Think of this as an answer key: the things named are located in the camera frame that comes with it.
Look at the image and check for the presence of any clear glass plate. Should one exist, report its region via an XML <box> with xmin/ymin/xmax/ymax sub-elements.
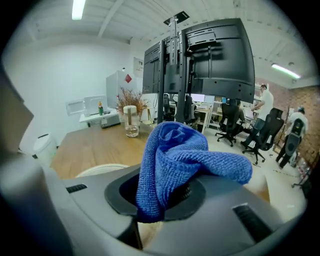
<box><xmin>75</xmin><ymin>163</ymin><xmax>130</xmax><ymax>179</ymax></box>

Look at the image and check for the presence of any glass jar with pale lid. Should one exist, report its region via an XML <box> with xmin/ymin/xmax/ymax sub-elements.
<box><xmin>123</xmin><ymin>105</ymin><xmax>140</xmax><ymax>138</ymax></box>

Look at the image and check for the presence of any white wall panel box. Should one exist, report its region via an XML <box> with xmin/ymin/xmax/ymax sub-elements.
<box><xmin>133</xmin><ymin>57</ymin><xmax>145</xmax><ymax>76</ymax></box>

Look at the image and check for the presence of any white trash bin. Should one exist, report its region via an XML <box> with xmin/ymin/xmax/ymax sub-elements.
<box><xmin>33</xmin><ymin>133</ymin><xmax>59</xmax><ymax>168</ymax></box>

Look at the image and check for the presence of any white office desk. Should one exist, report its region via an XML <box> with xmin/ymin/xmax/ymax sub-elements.
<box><xmin>194</xmin><ymin>107</ymin><xmax>213</xmax><ymax>135</ymax></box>

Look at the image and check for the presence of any blue cloth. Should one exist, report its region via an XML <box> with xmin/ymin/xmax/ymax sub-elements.
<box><xmin>135</xmin><ymin>121</ymin><xmax>253</xmax><ymax>224</ymax></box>

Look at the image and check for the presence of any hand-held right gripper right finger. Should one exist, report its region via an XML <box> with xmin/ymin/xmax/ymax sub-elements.
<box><xmin>143</xmin><ymin>175</ymin><xmax>301</xmax><ymax>256</ymax></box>

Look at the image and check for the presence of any black ceiling mount plate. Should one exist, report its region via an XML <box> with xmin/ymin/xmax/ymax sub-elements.
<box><xmin>163</xmin><ymin>10</ymin><xmax>191</xmax><ymax>26</ymax></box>

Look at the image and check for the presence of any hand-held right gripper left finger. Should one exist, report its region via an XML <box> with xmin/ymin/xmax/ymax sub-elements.
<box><xmin>0</xmin><ymin>153</ymin><xmax>144</xmax><ymax>256</ymax></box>

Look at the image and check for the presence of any black office chair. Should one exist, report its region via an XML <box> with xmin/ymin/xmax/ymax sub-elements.
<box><xmin>215</xmin><ymin>102</ymin><xmax>245</xmax><ymax>148</ymax></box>
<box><xmin>241</xmin><ymin>107</ymin><xmax>285</xmax><ymax>165</ymax></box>

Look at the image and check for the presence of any person's grey shirt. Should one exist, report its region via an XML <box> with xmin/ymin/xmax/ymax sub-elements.
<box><xmin>0</xmin><ymin>64</ymin><xmax>35</xmax><ymax>156</ymax></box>

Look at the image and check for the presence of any white refrigerator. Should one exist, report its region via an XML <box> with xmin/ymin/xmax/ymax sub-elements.
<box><xmin>105</xmin><ymin>70</ymin><xmax>138</xmax><ymax>111</ymax></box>

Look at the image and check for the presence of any black monitor on stand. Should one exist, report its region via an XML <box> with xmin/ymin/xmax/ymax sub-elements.
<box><xmin>141</xmin><ymin>39</ymin><xmax>167</xmax><ymax>125</ymax></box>
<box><xmin>174</xmin><ymin>17</ymin><xmax>256</xmax><ymax>125</ymax></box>

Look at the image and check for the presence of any dried brown plant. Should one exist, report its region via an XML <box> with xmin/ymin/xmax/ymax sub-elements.
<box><xmin>116</xmin><ymin>86</ymin><xmax>150</xmax><ymax>118</ymax></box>

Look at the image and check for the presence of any black flat box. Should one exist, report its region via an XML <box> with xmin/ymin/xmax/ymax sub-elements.
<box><xmin>101</xmin><ymin>121</ymin><xmax>121</xmax><ymax>130</ymax></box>

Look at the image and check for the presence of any ceiling tube light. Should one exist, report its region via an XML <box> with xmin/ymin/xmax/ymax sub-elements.
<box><xmin>271</xmin><ymin>63</ymin><xmax>301</xmax><ymax>80</ymax></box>
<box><xmin>71</xmin><ymin>0</ymin><xmax>87</xmax><ymax>21</ymax></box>

